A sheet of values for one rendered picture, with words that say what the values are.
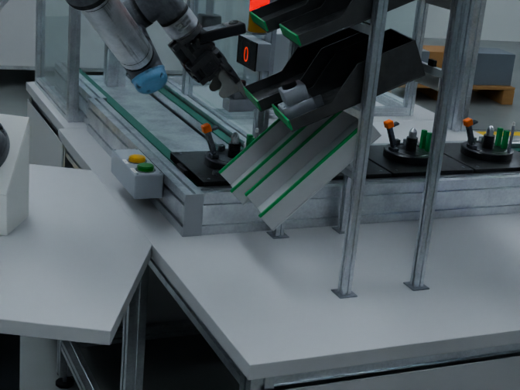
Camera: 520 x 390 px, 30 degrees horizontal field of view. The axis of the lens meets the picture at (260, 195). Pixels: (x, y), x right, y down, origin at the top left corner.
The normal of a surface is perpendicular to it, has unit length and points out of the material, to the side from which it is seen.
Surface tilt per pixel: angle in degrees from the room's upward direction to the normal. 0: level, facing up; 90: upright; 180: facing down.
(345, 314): 0
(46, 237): 0
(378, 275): 0
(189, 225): 90
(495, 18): 90
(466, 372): 90
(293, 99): 90
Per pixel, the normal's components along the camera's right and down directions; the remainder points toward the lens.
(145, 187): 0.40, 0.33
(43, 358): 0.09, -0.94
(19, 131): -0.04, -0.42
